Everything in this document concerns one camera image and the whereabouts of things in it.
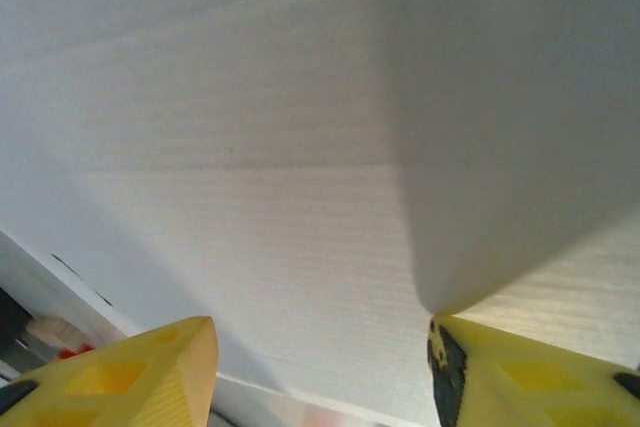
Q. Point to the printed wooden block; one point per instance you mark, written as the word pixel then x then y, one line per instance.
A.
pixel 52 329

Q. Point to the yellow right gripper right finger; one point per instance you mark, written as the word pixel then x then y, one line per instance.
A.
pixel 525 387

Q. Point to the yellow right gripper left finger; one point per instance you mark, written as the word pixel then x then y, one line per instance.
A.
pixel 125 382

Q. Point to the small red toy brick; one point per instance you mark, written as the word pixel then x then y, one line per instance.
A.
pixel 77 349

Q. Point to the white cardboard paper box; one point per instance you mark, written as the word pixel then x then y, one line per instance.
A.
pixel 250 147

